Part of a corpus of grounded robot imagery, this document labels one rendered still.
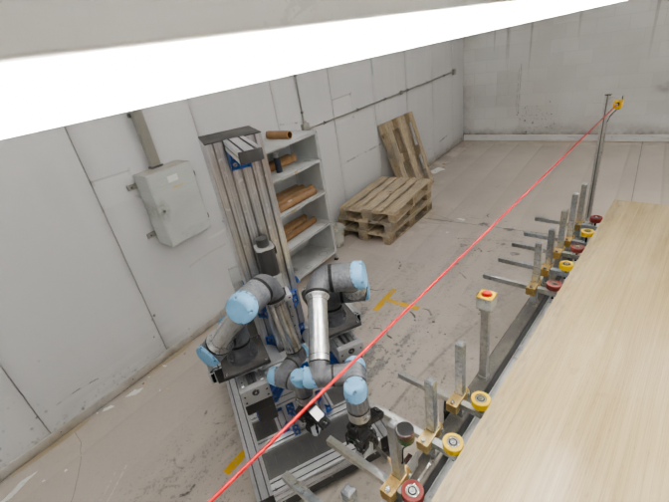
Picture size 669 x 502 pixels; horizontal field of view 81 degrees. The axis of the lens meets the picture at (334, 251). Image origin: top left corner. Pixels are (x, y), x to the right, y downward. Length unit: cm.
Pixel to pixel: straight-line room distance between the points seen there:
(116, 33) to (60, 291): 327
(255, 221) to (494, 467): 139
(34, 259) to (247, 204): 188
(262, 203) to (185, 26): 166
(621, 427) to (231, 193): 181
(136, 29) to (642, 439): 189
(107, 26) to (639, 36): 861
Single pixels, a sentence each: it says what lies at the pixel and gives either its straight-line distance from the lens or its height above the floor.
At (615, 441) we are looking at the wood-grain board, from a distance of 188.
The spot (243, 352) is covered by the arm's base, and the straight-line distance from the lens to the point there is 196.
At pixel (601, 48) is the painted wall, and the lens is 875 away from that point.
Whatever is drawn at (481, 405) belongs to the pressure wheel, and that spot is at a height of 91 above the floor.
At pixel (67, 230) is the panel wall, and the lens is 337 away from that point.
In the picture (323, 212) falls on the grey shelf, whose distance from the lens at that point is 459.
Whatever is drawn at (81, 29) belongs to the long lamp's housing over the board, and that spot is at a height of 233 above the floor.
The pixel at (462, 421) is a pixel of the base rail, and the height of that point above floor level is 70.
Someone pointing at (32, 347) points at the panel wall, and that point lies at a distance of 352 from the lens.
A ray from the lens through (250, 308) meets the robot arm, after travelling 145.
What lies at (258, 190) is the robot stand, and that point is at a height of 178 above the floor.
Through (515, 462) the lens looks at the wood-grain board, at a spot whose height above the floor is 90.
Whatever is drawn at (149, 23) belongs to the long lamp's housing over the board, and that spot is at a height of 233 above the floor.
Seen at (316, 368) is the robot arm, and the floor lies 135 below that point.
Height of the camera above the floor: 231
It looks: 28 degrees down
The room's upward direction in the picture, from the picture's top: 10 degrees counter-clockwise
